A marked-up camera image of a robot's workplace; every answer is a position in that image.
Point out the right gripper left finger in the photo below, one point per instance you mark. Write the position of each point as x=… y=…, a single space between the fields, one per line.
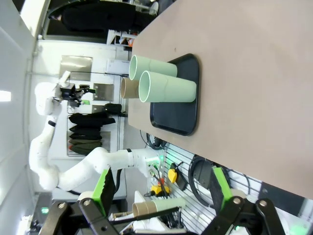
x=97 y=195

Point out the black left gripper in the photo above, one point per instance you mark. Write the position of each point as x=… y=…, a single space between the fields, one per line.
x=67 y=93

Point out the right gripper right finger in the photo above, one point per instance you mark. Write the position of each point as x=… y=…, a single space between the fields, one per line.
x=223 y=193

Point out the brown tall plastic cup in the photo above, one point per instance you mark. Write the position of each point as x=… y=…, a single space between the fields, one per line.
x=144 y=208
x=127 y=88

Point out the green tall plastic cup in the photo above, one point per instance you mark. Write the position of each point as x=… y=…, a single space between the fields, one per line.
x=157 y=65
x=171 y=203
x=171 y=89

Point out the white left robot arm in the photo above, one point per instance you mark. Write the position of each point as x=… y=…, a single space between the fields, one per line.
x=73 y=176

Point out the black power brick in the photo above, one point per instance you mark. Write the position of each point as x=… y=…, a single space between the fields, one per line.
x=203 y=174

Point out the stack of dark garments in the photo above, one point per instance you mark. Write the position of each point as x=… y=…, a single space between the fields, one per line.
x=85 y=132

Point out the thin black rod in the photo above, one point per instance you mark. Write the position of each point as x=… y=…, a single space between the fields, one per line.
x=151 y=215

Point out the yellow box with red button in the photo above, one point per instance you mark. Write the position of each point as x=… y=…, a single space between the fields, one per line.
x=160 y=189

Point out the person in black clothes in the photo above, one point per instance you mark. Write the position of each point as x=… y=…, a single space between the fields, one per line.
x=97 y=17

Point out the black plastic serving tray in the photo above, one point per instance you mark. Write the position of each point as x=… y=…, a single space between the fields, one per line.
x=171 y=117

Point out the silver wall plate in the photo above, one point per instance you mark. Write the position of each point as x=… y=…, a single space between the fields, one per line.
x=76 y=66

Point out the white slotted wall panel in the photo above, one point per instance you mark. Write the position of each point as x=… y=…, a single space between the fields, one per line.
x=193 y=213

